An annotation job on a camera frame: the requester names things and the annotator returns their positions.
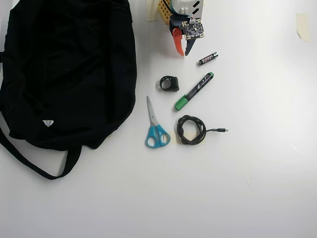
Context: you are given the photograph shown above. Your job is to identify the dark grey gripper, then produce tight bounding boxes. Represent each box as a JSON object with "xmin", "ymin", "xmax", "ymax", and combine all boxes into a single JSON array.
[{"xmin": 169, "ymin": 13, "xmax": 198, "ymax": 57}]

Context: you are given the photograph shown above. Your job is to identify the green marker pen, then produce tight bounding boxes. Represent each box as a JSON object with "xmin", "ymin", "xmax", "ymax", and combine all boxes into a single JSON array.
[{"xmin": 174, "ymin": 71, "xmax": 215, "ymax": 112}]

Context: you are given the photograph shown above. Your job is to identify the yellow perforated robot base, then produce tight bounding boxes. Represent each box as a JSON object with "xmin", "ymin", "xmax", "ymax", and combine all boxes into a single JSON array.
[{"xmin": 157, "ymin": 0, "xmax": 172, "ymax": 25}]

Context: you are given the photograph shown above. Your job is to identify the black fabric bag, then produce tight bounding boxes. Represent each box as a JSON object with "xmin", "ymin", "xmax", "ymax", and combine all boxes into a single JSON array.
[{"xmin": 0, "ymin": 0, "xmax": 138, "ymax": 181}]

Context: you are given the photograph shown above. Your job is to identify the black AAA battery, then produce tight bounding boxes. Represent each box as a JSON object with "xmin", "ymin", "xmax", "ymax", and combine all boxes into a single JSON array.
[{"xmin": 198, "ymin": 52, "xmax": 219, "ymax": 66}]

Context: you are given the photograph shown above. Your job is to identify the beige masking tape strip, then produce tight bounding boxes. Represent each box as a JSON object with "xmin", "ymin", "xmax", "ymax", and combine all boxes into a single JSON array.
[{"xmin": 146, "ymin": 0, "xmax": 159, "ymax": 22}]

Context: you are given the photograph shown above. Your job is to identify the beige masking tape piece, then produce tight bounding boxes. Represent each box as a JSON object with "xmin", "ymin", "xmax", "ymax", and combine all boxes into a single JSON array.
[{"xmin": 296, "ymin": 13, "xmax": 311, "ymax": 43}]

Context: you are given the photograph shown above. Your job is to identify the camera circuit board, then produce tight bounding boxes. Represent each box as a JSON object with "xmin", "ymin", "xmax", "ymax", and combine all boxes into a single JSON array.
[{"xmin": 181, "ymin": 17, "xmax": 207, "ymax": 41}]

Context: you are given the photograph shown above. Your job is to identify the thin black camera cable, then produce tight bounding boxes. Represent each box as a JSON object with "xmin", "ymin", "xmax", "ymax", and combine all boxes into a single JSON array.
[{"xmin": 164, "ymin": 0, "xmax": 179, "ymax": 16}]

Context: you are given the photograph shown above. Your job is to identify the black plastic ring clip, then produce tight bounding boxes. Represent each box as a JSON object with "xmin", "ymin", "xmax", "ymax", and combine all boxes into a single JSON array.
[{"xmin": 159, "ymin": 75, "xmax": 180, "ymax": 92}]

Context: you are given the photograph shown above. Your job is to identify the blue handled scissors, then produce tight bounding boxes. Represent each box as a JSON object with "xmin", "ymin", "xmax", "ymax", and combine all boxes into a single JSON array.
[{"xmin": 144, "ymin": 95, "xmax": 171, "ymax": 149}]

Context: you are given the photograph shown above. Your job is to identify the coiled black USB cable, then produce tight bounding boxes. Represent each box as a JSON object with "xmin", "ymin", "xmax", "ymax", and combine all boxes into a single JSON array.
[{"xmin": 176, "ymin": 114, "xmax": 229, "ymax": 146}]

